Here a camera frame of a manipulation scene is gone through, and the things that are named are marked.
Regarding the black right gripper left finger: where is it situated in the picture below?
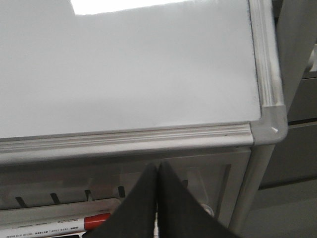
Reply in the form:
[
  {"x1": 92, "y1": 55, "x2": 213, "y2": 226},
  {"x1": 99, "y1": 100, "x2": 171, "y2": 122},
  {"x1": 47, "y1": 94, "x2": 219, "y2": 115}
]
[{"x1": 84, "y1": 163, "x2": 157, "y2": 238}]

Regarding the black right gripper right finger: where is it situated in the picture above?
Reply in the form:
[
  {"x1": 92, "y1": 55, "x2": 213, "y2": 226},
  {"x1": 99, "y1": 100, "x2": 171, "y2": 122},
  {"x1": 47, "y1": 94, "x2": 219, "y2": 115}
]
[{"x1": 157, "y1": 162, "x2": 238, "y2": 238}]

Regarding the red capped white marker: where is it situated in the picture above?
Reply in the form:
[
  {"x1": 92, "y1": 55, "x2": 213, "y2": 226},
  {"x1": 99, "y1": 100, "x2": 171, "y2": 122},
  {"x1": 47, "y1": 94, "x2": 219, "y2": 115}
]
[{"x1": 0, "y1": 213, "x2": 111, "y2": 238}]

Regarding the white plastic marker tray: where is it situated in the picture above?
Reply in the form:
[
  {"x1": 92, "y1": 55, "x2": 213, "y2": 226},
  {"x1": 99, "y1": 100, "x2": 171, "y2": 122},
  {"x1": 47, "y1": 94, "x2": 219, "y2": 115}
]
[{"x1": 0, "y1": 198, "x2": 121, "y2": 235}]

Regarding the white whiteboard with aluminium frame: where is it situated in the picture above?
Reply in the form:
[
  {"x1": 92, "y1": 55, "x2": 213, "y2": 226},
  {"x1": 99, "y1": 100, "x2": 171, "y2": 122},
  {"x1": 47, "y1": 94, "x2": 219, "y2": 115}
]
[{"x1": 0, "y1": 0, "x2": 288, "y2": 165}]

